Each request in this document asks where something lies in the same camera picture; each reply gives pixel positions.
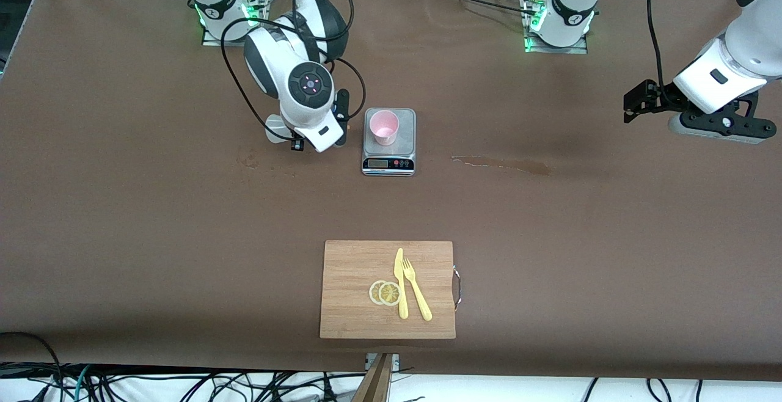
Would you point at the translucent squeeze bottle orange cap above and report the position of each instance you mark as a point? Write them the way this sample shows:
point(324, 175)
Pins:
point(276, 128)

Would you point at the pink plastic cup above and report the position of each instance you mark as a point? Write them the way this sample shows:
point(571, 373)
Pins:
point(383, 127)

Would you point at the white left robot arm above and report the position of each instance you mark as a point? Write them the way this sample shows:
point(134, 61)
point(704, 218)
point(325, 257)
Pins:
point(571, 5)

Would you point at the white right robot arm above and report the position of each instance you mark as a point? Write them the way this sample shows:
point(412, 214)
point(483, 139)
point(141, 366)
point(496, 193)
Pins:
point(305, 122)

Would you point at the silver digital kitchen scale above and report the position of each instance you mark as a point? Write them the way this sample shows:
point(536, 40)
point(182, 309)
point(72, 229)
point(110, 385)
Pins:
point(388, 162)

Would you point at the lemon slice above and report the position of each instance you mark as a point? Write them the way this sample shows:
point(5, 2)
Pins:
point(390, 294)
point(373, 292)

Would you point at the wooden cutting board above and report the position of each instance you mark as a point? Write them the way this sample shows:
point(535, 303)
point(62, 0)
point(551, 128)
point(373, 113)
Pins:
point(348, 304)

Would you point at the yellow plastic knife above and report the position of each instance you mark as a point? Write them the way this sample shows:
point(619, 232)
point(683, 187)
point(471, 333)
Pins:
point(401, 280)

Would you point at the yellow plastic fork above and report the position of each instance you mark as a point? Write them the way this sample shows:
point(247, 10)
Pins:
point(418, 298)

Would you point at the wooden beam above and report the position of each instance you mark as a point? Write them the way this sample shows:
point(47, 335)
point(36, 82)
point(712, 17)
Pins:
point(376, 383)

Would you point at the small metal bracket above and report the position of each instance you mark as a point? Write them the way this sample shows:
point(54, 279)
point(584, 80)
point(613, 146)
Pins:
point(396, 362)

